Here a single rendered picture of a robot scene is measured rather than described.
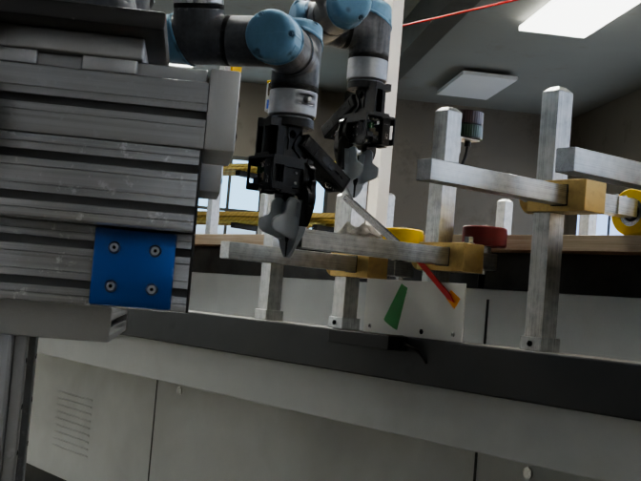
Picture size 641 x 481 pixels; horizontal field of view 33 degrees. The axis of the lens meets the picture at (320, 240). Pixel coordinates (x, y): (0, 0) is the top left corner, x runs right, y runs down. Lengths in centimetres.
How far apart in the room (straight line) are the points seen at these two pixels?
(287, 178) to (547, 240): 42
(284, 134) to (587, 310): 64
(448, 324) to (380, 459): 55
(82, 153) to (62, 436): 256
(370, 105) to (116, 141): 86
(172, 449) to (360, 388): 108
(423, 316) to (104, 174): 87
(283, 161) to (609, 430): 63
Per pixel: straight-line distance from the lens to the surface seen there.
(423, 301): 190
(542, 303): 172
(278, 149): 163
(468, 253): 184
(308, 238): 166
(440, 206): 190
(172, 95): 118
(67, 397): 366
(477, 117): 196
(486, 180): 157
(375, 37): 200
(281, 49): 154
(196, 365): 255
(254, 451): 270
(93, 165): 118
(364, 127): 194
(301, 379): 221
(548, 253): 172
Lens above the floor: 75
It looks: 3 degrees up
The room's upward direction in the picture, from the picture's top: 5 degrees clockwise
